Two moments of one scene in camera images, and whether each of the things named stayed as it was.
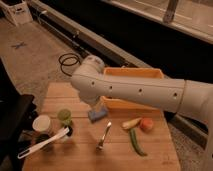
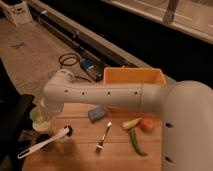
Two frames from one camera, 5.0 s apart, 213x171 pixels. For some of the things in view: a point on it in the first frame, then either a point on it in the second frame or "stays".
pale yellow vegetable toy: (131, 123) stays
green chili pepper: (135, 143) stays
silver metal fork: (100, 144) stays
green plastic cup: (64, 115) -> (38, 115)
